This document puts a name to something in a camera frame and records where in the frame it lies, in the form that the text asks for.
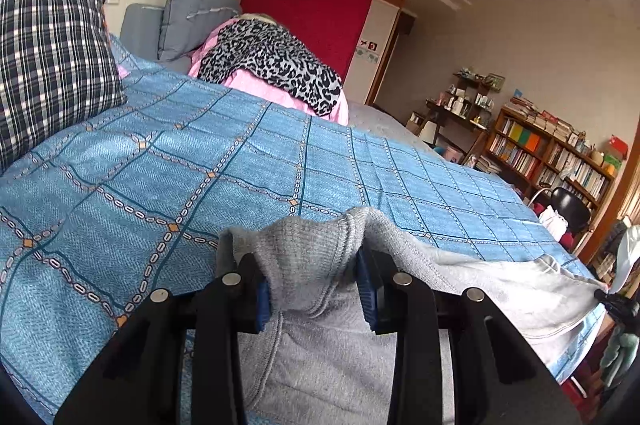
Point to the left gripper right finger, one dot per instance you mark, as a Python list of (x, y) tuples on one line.
[(457, 349)]

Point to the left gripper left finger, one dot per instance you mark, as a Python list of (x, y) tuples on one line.
[(136, 379)]

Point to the grey sweatpants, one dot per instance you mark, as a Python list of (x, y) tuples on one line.
[(318, 362)]

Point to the right green gloved hand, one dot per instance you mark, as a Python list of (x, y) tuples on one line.
[(619, 354)]

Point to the black chair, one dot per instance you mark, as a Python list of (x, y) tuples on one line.
[(568, 205)]

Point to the white bag on chair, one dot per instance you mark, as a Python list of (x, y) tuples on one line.
[(554, 222)]

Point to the blue patterned bedspread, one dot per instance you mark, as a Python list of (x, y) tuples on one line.
[(103, 212)]

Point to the wooden bookshelf with books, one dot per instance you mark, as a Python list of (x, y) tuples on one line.
[(535, 149)]

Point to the dark wooden desk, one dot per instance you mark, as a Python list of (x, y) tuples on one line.
[(448, 133)]

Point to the small shelf with trinkets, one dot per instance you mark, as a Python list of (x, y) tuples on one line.
[(469, 96)]

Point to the pink quilt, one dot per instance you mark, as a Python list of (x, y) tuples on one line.
[(260, 85)]

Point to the plaid pillow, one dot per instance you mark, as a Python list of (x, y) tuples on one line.
[(57, 70)]

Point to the grey padded headboard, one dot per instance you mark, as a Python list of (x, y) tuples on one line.
[(169, 35)]

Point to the leopard print blanket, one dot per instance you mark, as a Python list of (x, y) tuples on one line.
[(275, 60)]

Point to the white wardrobe panel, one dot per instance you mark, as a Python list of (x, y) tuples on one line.
[(371, 44)]

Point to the red wardrobe door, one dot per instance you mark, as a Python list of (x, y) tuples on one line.
[(329, 28)]

